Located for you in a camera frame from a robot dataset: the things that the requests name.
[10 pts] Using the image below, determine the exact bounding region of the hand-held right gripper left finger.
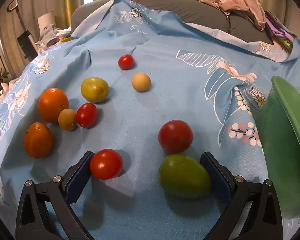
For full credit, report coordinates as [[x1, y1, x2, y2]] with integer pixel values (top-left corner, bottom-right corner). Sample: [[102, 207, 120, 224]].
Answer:
[[16, 151, 95, 240]]

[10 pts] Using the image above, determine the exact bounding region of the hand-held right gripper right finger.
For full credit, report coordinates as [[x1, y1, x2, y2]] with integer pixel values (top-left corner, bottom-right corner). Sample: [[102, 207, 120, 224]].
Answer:
[[200, 152, 283, 240]]

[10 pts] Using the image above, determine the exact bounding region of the large green oval fruit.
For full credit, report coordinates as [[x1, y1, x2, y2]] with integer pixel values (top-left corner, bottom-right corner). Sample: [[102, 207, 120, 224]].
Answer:
[[158, 154, 212, 198]]

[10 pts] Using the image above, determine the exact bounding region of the glossy red tomato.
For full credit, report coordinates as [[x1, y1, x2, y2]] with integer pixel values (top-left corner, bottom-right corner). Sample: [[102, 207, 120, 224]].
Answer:
[[89, 149, 124, 180]]

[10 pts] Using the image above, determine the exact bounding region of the oval orange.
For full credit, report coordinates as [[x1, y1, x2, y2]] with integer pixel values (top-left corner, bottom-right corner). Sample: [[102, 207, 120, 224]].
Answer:
[[23, 122, 53, 159]]

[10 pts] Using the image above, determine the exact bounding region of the small olive-tan fruit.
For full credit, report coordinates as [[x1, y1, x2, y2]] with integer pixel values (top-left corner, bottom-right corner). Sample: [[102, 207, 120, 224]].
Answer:
[[58, 108, 78, 131]]

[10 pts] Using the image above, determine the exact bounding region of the green plastic bowl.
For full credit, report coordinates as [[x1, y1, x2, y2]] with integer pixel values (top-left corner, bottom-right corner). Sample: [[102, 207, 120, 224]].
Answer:
[[254, 76, 300, 220]]

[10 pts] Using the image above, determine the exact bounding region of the large round orange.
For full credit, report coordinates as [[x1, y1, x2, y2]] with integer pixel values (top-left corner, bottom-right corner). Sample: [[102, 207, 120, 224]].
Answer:
[[38, 87, 69, 123]]

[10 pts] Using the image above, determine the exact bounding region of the yellow-green round fruit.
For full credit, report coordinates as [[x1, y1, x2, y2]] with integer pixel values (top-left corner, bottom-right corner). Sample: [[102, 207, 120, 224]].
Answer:
[[80, 77, 109, 103]]

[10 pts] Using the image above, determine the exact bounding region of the pale beige round fruit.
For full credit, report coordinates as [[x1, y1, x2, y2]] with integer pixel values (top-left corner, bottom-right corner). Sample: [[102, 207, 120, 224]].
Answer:
[[131, 73, 151, 92]]

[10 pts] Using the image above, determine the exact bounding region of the large red tomato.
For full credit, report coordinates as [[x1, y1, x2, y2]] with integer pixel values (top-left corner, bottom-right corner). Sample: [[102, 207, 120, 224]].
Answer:
[[158, 120, 193, 153]]

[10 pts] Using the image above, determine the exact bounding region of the oval red tomato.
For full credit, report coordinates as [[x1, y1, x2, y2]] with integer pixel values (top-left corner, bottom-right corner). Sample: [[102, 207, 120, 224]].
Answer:
[[76, 103, 98, 129]]

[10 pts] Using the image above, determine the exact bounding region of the blue floral bed sheet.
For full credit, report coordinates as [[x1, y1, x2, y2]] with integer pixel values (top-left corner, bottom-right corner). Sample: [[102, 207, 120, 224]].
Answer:
[[0, 0, 300, 240]]

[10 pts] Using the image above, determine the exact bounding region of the green potted plant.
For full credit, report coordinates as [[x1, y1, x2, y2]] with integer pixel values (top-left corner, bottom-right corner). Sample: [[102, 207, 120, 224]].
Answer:
[[0, 67, 10, 93]]

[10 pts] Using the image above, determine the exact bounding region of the small red cherry tomato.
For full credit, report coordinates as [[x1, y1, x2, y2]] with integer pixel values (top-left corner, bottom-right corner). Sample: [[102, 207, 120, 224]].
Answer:
[[118, 54, 135, 70]]

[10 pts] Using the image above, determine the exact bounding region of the pile of grey white cloths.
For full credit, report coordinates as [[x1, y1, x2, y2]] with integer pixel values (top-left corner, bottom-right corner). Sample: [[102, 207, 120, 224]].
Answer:
[[35, 24, 73, 53]]

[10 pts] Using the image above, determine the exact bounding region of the purple cloth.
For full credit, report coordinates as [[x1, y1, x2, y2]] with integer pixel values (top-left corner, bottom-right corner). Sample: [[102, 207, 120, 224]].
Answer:
[[265, 11, 297, 53]]

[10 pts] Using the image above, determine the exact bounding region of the white paper roll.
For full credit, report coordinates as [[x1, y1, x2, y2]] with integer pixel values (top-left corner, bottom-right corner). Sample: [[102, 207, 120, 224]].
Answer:
[[37, 12, 56, 43]]

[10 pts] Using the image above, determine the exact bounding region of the grey sofa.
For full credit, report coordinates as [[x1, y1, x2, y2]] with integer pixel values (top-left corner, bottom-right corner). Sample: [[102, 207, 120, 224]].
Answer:
[[70, 0, 275, 44]]

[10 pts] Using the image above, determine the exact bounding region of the pink clothes pile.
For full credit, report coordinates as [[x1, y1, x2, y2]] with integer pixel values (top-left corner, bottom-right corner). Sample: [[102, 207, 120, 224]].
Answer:
[[189, 0, 267, 32]]

